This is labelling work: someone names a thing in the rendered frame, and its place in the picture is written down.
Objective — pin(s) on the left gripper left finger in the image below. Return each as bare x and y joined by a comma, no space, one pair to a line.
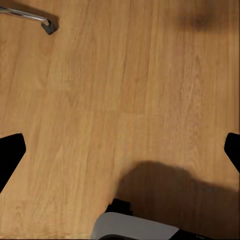
12,149

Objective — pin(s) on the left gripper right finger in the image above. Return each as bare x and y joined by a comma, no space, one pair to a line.
232,149

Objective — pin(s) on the swivel chair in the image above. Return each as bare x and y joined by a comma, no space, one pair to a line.
46,24

